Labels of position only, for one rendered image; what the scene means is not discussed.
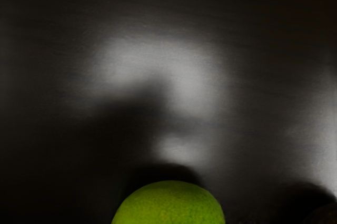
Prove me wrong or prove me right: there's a green lime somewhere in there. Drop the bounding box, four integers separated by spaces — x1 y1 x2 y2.
111 180 226 224

